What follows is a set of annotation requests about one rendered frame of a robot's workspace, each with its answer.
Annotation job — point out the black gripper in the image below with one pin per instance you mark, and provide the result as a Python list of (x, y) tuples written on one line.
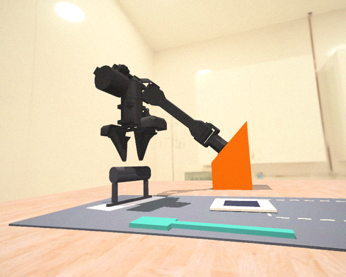
[(143, 127)]

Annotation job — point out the teal flat bar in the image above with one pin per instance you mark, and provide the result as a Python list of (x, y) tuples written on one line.
[(167, 223)]

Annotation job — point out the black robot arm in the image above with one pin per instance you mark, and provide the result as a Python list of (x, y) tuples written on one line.
[(118, 81)]

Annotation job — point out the white tile with dark blue top patch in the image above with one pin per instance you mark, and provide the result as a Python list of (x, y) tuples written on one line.
[(249, 205)]

